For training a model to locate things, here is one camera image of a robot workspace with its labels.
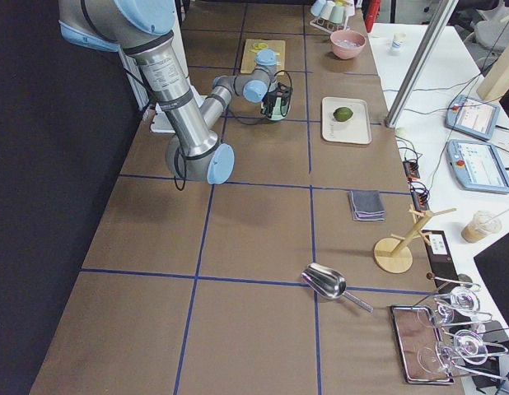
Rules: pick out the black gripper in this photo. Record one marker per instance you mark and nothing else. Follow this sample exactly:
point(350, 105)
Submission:
point(272, 99)

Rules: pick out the mint green bowl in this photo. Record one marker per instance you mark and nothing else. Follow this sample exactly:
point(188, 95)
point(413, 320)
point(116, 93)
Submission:
point(279, 113)

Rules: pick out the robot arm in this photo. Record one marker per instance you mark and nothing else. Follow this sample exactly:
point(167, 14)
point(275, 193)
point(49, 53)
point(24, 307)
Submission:
point(143, 30)

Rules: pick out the pink bowl of ice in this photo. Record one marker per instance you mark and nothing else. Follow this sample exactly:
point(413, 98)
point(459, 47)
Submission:
point(347, 44)

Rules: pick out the wooden cutting board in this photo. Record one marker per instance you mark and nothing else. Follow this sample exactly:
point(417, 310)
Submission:
point(262, 51)

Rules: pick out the green avocado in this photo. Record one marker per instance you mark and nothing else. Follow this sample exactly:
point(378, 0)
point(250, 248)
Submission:
point(342, 114)

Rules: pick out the cream rabbit tray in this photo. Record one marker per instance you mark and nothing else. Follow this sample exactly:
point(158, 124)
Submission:
point(355, 131)

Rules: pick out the white pastel cup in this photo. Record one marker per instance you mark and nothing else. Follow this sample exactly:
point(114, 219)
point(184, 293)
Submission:
point(327, 9)

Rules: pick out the green pastel cup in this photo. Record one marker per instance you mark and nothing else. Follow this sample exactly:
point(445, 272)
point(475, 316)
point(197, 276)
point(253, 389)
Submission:
point(337, 13)

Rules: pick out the red object at corner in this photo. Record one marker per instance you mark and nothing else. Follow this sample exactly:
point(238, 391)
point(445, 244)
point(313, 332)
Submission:
point(378, 8)

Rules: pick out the folded grey cloth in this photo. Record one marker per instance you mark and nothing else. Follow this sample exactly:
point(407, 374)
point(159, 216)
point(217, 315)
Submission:
point(366, 205)

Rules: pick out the paper cup on desk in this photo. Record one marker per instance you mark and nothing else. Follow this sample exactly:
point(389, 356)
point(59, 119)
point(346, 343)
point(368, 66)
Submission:
point(397, 42)

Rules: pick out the metal scoop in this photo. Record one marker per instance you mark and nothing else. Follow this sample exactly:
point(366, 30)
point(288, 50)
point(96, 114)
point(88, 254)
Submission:
point(330, 284)

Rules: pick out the wooden mug tree stand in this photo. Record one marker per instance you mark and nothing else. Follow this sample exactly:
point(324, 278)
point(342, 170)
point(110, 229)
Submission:
point(392, 254)

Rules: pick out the far teach pendant tablet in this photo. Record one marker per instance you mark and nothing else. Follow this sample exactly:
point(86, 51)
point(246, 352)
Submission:
point(472, 117)

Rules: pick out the teach pendant tablet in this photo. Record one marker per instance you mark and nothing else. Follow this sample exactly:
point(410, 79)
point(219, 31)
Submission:
point(477, 166)
point(472, 117)

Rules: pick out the near teach pendant tablet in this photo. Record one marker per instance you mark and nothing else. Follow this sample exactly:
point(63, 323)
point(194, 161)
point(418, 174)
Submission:
point(477, 166)

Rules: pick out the black power adapter box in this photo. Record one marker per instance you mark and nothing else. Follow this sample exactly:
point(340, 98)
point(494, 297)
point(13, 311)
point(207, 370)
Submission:
point(439, 255)

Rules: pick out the iced coffee cup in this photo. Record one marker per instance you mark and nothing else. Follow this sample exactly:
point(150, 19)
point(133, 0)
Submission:
point(482, 224)

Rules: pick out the metal tray with glasses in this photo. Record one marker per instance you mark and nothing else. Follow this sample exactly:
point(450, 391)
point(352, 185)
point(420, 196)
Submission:
point(415, 334)

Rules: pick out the white wire cup rack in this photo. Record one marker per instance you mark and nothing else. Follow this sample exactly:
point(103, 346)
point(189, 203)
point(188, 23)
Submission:
point(326, 25)

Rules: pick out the white camera pole mount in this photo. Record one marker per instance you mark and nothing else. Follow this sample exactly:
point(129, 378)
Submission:
point(177, 101)

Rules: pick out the aluminium frame post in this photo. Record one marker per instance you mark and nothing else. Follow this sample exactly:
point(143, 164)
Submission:
point(430, 38)

